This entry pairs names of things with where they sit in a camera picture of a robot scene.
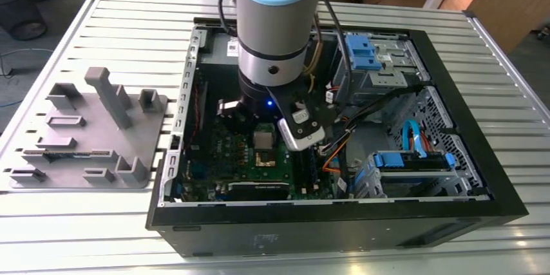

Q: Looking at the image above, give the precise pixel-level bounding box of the CPU with silver top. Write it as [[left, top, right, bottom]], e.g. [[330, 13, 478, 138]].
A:
[[253, 123, 277, 150]]

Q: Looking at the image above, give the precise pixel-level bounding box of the grey power supply unit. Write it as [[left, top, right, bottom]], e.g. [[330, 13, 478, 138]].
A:
[[198, 32, 242, 111]]

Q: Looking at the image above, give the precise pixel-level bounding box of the green motherboard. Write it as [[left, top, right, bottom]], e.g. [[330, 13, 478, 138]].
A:
[[171, 107, 345, 202]]

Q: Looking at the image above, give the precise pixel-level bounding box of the black RAM slot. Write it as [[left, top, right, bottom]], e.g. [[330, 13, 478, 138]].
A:
[[289, 151, 303, 194], [301, 151, 314, 192]]

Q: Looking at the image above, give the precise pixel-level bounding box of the black graphics card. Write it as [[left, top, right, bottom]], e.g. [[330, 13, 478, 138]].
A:
[[226, 180, 291, 201]]

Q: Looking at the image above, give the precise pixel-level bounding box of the grey metal drive cage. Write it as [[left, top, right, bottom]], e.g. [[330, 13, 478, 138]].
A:
[[334, 32, 433, 107]]

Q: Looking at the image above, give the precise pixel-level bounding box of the grey parts rack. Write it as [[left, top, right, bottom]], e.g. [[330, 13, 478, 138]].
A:
[[8, 66, 171, 189]]

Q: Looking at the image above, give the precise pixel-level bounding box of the hard disk in blue carrier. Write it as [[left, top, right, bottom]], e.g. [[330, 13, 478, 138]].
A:
[[373, 151, 457, 173]]

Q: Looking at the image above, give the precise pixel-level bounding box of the grey metal disk bay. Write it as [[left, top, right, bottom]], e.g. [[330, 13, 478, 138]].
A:
[[350, 151, 492, 199]]

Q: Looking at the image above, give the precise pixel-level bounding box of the black PC case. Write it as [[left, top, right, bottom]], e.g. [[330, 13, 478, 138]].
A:
[[145, 16, 530, 258]]

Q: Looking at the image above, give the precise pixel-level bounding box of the RAM stick with gold contacts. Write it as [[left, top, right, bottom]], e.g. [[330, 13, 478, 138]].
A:
[[22, 148, 113, 162]]

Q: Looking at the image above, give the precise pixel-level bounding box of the black mesh bin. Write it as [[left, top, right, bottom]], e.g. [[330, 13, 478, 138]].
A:
[[0, 0, 50, 41]]

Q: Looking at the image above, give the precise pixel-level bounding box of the wooden cabinet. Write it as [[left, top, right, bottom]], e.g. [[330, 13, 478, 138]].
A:
[[466, 0, 550, 55]]

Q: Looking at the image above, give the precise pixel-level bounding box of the camera on grey bracket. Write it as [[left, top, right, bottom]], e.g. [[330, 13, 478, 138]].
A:
[[217, 98, 243, 118]]

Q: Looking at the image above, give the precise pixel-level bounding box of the yellow wire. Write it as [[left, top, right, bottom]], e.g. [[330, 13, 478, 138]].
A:
[[305, 35, 323, 97]]

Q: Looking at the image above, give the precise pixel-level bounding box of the orange wire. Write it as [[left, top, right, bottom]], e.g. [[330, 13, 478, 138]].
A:
[[322, 141, 347, 175]]

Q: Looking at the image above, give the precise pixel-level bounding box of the black cable bundle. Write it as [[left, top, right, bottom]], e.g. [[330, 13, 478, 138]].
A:
[[325, 84, 436, 156]]

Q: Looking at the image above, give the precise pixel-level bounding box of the blue drive bracket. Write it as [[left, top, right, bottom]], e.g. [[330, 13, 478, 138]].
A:
[[345, 35, 385, 71]]

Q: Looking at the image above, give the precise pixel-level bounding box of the black flat wire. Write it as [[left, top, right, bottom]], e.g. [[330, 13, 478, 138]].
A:
[[337, 154, 358, 199]]

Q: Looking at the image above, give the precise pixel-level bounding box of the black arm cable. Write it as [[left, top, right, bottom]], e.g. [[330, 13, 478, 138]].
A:
[[322, 0, 357, 108], [217, 0, 241, 37]]

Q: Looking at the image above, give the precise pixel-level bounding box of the blue wire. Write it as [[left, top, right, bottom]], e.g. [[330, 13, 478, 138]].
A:
[[402, 119, 432, 158]]

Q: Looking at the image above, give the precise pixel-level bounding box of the red wire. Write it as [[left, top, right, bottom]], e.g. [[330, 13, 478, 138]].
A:
[[410, 131, 436, 157]]

